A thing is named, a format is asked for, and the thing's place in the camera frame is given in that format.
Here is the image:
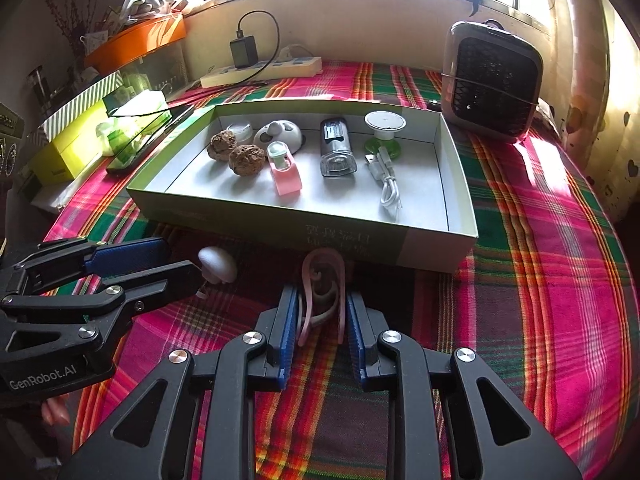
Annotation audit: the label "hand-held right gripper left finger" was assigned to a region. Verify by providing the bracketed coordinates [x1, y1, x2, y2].
[57, 285, 301, 480]

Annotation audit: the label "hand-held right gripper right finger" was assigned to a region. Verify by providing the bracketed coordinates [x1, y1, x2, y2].
[346, 290, 583, 480]

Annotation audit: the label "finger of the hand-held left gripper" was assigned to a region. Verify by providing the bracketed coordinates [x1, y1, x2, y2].
[0, 237, 171, 296]
[0, 260, 206, 341]

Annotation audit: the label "white mushroom-shaped knob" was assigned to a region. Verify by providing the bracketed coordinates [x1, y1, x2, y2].
[197, 246, 238, 285]

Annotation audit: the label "pink white cable bundle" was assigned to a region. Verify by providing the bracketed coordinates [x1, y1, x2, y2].
[297, 249, 351, 347]

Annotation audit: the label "green and white cardboard box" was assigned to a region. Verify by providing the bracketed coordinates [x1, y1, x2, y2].
[126, 99, 478, 273]

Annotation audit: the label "brown walnut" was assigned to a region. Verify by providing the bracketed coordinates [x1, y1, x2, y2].
[229, 144, 267, 177]
[207, 130, 238, 162]

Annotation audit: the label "pink and mint nail clipper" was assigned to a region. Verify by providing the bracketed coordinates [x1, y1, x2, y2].
[266, 141, 305, 197]

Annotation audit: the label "white usb cable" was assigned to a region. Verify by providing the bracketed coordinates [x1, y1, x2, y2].
[364, 147, 403, 221]

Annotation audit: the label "small white jar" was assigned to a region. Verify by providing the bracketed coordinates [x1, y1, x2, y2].
[225, 119, 255, 143]

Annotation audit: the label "white panda-face gadget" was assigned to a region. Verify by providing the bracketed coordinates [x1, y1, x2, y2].
[252, 119, 306, 153]

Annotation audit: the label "black cylindrical device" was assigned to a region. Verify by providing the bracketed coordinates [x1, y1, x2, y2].
[319, 117, 358, 178]

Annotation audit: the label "white cap green bottle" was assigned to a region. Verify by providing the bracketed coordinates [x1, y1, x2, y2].
[362, 110, 407, 158]

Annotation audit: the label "person's left hand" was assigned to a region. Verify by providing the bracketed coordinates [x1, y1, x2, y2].
[40, 395, 76, 426]

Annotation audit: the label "white paper sheet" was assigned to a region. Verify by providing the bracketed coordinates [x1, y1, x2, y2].
[30, 180, 76, 211]

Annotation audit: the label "black smartphone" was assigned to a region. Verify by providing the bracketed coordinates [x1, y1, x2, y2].
[105, 105, 196, 176]

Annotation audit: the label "yellow cardboard box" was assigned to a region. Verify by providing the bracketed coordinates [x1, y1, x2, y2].
[30, 100, 121, 183]

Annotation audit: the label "green tissue pack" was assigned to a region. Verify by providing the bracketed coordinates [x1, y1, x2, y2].
[95, 91, 171, 161]

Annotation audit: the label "plaid tablecloth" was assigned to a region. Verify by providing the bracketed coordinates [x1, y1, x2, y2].
[42, 60, 636, 480]

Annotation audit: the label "orange tray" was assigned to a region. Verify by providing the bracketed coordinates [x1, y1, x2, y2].
[84, 14, 188, 73]

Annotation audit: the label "white power strip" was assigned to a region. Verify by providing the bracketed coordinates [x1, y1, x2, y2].
[200, 56, 323, 90]

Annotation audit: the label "black charger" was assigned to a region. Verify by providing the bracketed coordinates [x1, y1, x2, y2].
[229, 35, 260, 70]

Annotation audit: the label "dried branches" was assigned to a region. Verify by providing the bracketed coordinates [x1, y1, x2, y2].
[40, 0, 106, 56]

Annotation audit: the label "small desktop heater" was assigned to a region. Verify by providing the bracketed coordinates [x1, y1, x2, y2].
[440, 20, 545, 143]

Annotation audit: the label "heart-print curtain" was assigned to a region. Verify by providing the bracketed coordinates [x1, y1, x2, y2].
[540, 0, 640, 221]

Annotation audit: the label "black charging cable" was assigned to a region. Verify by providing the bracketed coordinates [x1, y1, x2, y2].
[237, 10, 281, 86]

